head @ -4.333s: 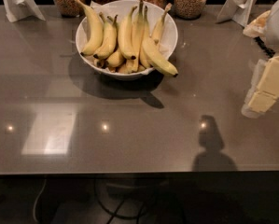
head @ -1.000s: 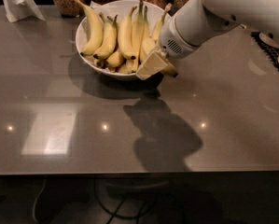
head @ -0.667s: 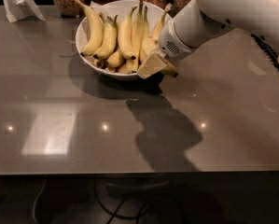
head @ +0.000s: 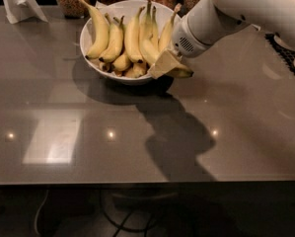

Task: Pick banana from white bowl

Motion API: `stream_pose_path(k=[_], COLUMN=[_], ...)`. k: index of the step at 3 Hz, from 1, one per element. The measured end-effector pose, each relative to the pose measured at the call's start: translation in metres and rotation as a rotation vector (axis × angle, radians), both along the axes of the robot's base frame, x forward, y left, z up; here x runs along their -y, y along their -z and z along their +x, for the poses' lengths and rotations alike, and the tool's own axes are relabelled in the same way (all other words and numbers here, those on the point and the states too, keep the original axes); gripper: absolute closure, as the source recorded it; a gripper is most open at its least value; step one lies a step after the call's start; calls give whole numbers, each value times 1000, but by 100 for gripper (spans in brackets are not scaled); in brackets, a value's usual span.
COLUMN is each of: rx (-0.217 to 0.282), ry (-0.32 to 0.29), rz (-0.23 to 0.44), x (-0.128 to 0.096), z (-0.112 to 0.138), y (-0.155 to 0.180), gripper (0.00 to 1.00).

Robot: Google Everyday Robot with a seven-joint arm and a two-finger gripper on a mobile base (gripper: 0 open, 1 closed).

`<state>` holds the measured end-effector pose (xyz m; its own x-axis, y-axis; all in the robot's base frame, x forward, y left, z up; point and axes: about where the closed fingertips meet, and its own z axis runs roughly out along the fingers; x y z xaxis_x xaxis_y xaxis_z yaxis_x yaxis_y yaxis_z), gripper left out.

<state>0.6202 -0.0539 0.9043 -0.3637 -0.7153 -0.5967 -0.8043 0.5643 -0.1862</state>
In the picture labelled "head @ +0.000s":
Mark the left white paper stand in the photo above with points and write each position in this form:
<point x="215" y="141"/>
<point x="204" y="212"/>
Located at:
<point x="20" y="10"/>

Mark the white ceramic bowl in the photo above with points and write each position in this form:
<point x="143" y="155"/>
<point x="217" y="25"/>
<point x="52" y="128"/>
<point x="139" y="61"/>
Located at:
<point x="137" y="73"/>

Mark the tall centre yellow banana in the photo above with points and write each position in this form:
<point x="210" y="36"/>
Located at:
<point x="146" y="22"/>

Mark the small lower yellow banana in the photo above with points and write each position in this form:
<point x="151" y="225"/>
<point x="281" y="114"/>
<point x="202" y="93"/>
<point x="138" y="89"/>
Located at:
<point x="121" y="63"/>

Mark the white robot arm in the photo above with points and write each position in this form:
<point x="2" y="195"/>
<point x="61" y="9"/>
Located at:
<point x="211" y="20"/>

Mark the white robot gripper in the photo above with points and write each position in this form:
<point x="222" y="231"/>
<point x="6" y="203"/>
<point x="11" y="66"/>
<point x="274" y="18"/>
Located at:
<point x="185" y="40"/>

